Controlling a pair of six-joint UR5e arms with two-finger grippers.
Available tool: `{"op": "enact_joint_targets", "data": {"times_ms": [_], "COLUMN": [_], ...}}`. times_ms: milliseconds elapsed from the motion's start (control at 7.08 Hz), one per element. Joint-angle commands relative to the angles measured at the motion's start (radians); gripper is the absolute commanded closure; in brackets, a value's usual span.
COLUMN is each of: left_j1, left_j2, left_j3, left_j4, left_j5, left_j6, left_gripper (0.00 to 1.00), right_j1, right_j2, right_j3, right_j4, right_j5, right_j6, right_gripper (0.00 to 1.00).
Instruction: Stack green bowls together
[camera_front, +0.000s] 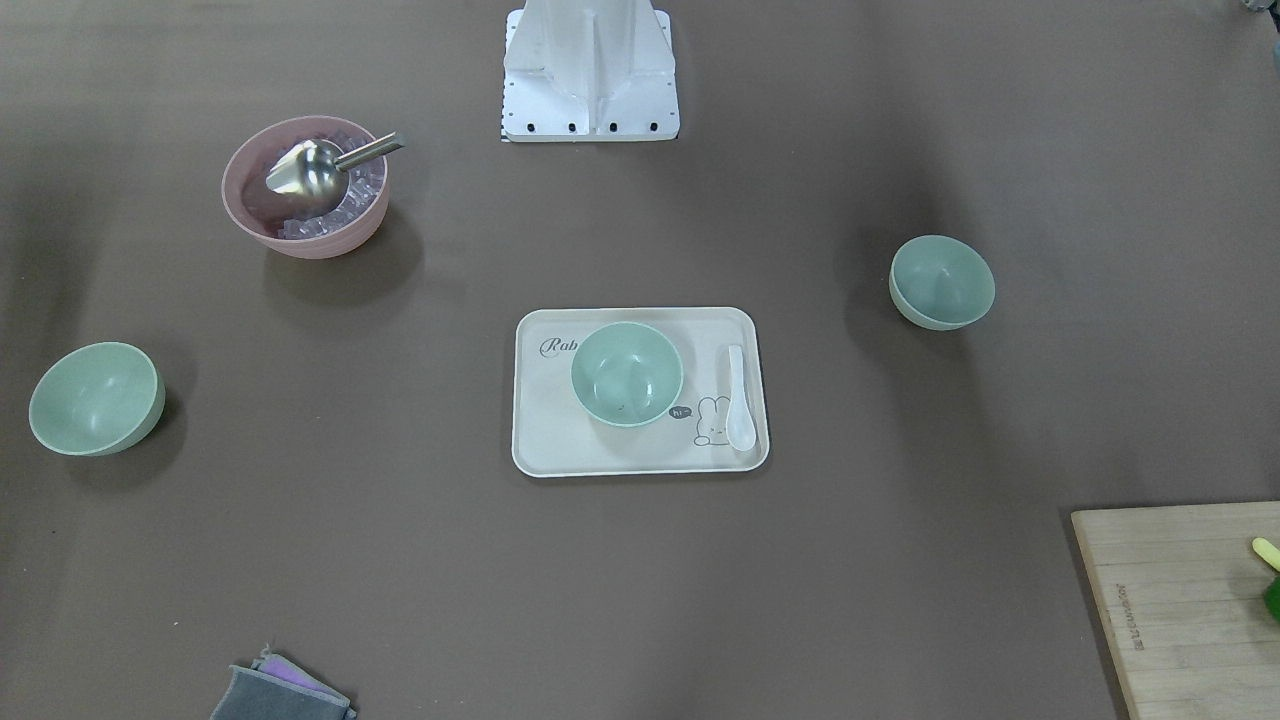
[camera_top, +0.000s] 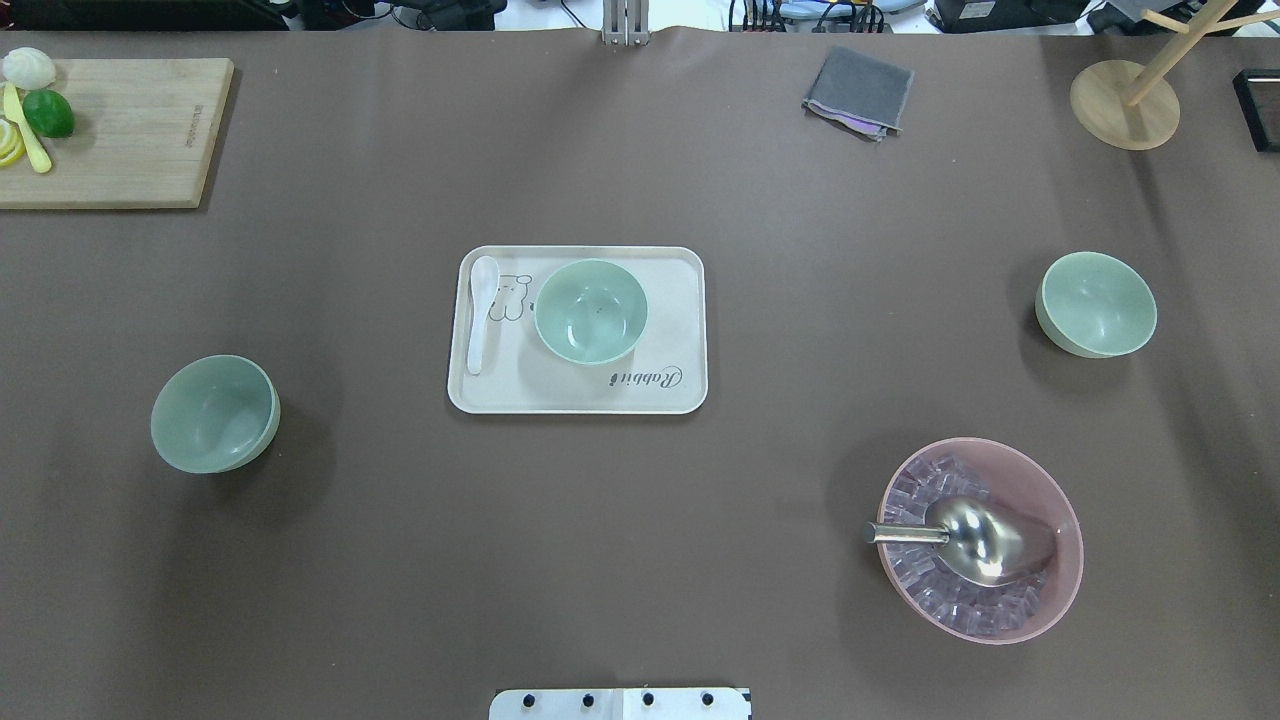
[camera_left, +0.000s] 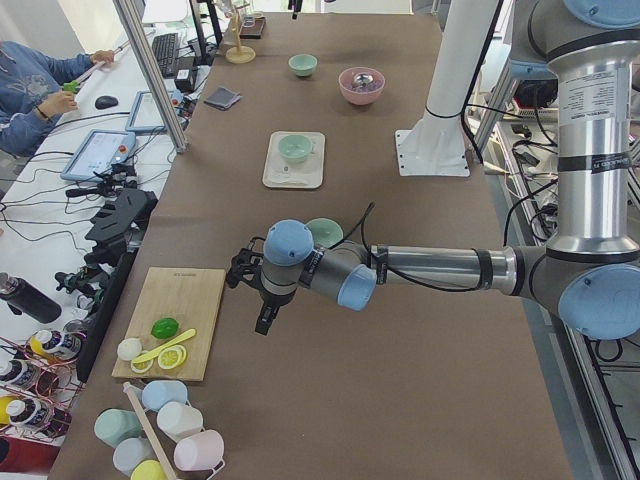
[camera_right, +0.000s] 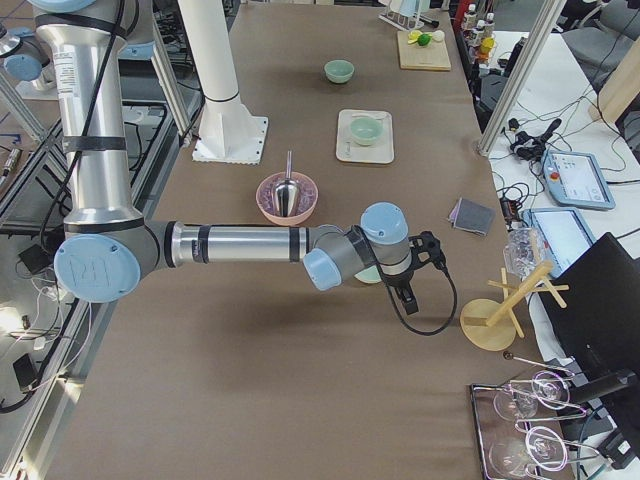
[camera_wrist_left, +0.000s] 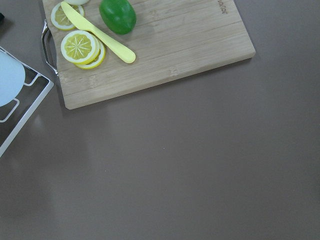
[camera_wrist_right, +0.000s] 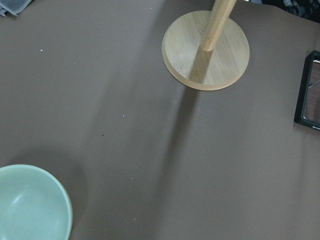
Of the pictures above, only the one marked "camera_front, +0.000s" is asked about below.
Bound green bowl from robot's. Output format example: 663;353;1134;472
888;234;996;331
28;341;166;457

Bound green bowl on tray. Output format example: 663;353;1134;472
570;322;685;428

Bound cream rabbit tray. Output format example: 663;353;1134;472
511;306;771;478

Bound white ceramic spoon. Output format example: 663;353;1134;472
726;345;758;452

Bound metal ice scoop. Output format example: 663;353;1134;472
265;132;404;202

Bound pink bowl with ice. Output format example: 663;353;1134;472
221;115;390;260

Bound grey purple cloth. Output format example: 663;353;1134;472
210;650;358;719

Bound wooden cutting board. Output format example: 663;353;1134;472
1071;501;1279;719

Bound yellow plastic knife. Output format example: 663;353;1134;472
1251;537;1280;573

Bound green lime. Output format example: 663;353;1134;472
1262;577;1280;623

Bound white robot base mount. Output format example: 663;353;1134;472
500;1;681;143

